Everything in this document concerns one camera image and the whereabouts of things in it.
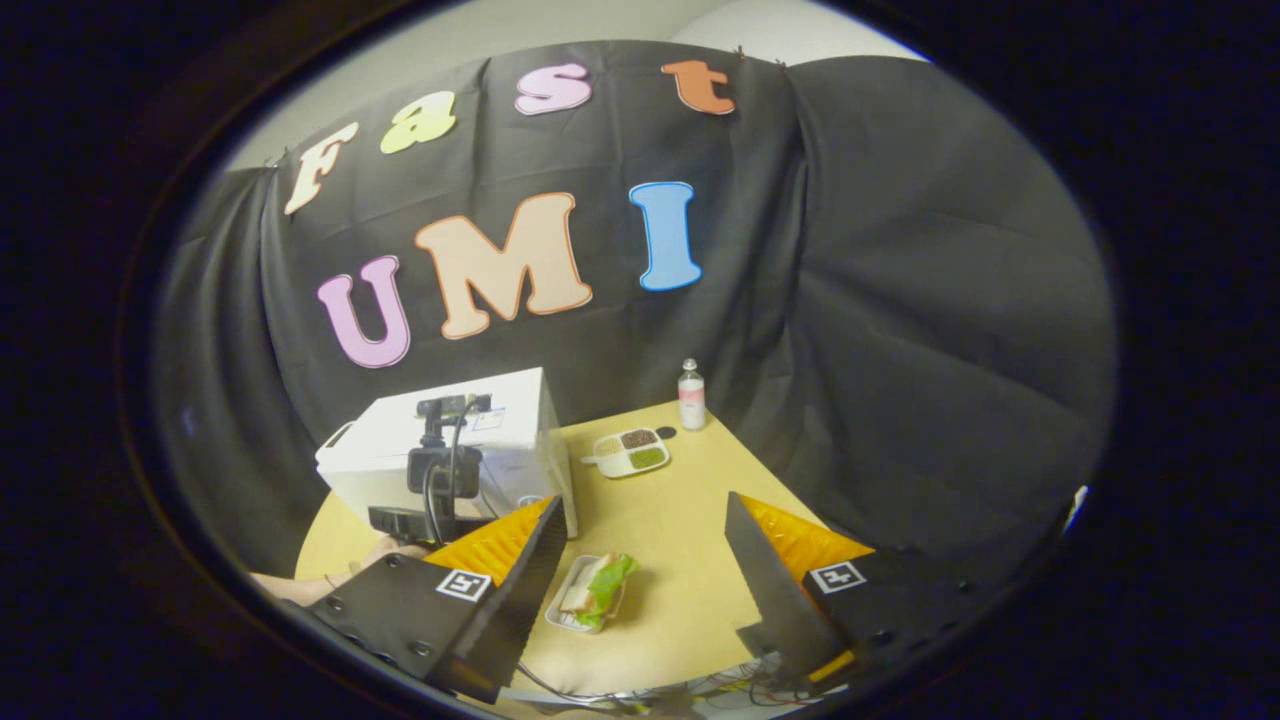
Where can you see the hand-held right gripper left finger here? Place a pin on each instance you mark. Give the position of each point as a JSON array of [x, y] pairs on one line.
[[525, 590]]

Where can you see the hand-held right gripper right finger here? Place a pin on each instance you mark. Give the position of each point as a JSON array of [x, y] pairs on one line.
[[770, 590]]

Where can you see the lettuce sandwich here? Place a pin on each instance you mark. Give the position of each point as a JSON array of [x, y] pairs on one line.
[[600, 590]]

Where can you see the white microwave oven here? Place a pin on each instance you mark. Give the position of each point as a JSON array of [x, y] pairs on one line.
[[350, 470]]

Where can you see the white rectangular plate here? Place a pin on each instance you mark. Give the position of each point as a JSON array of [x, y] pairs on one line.
[[556, 612]]

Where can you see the white divided tray of beans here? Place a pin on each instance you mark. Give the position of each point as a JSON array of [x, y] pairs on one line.
[[625, 462]]

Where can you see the clear bottle pink label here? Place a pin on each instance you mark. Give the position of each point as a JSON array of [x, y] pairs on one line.
[[691, 405]]

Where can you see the black backdrop cloth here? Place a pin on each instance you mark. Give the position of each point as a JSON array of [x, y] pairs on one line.
[[900, 300]]

